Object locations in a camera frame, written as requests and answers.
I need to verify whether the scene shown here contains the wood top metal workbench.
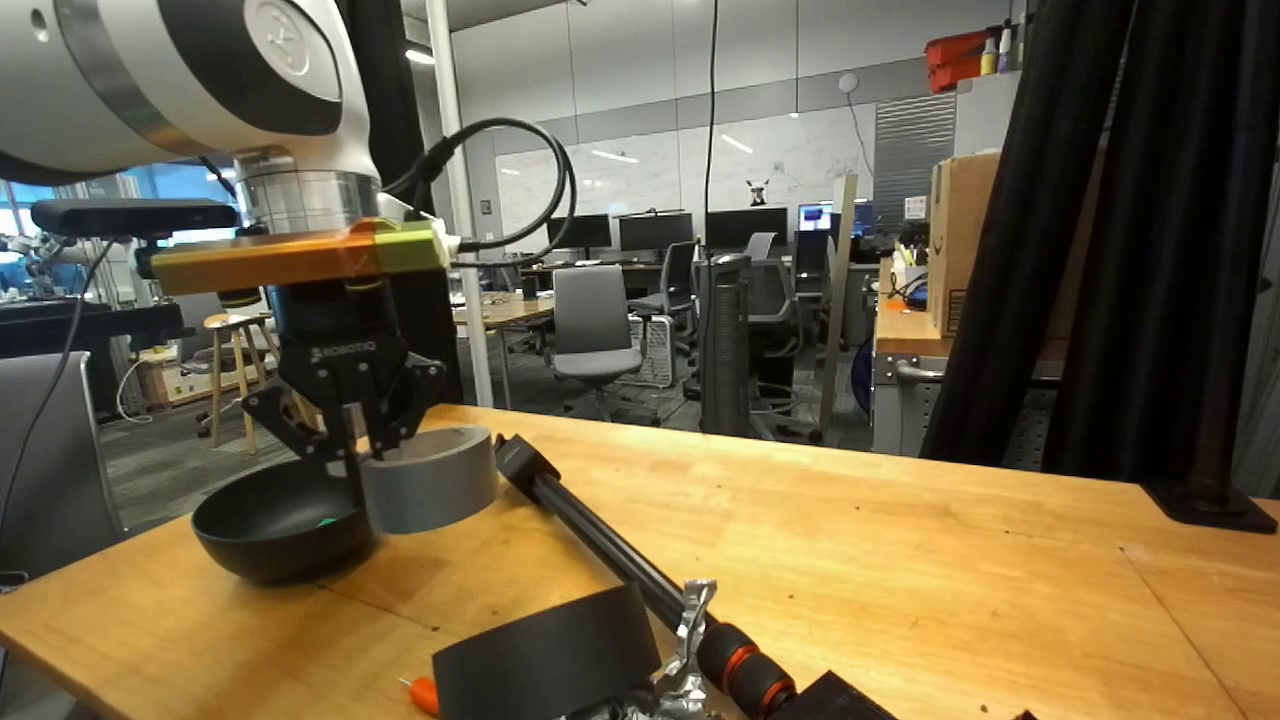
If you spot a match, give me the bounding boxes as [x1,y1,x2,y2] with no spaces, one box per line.
[868,290,953,457]

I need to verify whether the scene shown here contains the black desk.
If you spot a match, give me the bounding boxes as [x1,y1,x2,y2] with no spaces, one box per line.
[0,301,189,359]

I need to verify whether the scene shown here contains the black clamp pole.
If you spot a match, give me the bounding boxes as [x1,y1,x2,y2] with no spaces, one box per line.
[484,432,802,720]

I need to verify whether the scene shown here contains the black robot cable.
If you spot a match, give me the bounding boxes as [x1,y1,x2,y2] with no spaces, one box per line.
[379,117,581,260]

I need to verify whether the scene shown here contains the black bowl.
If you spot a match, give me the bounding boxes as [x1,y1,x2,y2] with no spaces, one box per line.
[189,451,384,589]

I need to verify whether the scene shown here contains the wooden stool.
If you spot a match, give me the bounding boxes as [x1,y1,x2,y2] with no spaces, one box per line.
[197,301,289,451]

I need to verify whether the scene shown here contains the black table clamp base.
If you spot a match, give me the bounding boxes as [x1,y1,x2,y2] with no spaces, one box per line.
[1141,475,1280,534]

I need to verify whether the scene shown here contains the black flat mount plate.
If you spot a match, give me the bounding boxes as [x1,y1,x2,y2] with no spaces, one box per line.
[762,667,895,720]

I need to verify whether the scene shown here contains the grey flat panel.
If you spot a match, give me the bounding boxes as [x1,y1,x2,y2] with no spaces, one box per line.
[0,347,129,584]

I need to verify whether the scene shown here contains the grey cylindrical tower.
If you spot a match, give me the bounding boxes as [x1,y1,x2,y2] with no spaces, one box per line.
[695,253,754,435]

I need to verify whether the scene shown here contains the black computer monitor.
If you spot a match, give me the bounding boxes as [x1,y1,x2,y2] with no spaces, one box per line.
[543,210,614,260]
[611,209,700,260]
[700,203,793,257]

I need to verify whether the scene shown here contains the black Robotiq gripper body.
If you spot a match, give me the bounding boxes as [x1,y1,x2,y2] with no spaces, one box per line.
[272,274,406,410]

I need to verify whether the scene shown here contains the black office chair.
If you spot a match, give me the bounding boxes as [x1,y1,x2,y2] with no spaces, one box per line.
[743,257,833,443]

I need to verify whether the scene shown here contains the wooden wrist mount plate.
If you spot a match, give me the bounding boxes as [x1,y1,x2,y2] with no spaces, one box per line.
[148,215,453,301]

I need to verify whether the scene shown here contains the white wall whiteboard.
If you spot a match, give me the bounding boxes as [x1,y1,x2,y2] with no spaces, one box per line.
[491,104,883,260]

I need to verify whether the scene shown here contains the wooden office desk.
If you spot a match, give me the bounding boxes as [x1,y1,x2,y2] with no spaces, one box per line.
[455,290,561,334]

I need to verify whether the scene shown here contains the wooden post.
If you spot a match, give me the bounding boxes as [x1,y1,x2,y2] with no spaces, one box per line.
[815,173,858,432]

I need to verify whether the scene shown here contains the orange handled hex key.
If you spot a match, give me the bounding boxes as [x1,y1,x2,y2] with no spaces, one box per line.
[403,673,444,720]

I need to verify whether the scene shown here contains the brown Amazon cardboard box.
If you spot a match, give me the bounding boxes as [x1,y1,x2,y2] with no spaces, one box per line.
[928,147,1004,334]

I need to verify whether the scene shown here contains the grey seal tape roll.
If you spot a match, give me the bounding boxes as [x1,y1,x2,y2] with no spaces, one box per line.
[356,424,502,538]

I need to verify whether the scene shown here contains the red storage bin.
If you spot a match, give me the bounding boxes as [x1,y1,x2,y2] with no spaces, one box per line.
[922,27,998,96]

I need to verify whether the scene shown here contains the grey office chair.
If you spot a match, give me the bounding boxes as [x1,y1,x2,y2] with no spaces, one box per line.
[543,260,646,410]

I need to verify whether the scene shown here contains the white pillar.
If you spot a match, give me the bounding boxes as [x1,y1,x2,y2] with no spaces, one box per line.
[418,0,499,410]

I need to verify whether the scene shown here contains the thin black camera cable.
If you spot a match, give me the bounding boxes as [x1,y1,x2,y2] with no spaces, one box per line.
[0,236,118,534]

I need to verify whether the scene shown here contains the silver metal clamp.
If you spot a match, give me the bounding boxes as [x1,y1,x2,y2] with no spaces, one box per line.
[614,577,721,720]

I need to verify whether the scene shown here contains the black stereo camera bar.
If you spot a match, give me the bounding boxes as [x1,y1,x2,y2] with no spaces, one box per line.
[26,194,243,246]

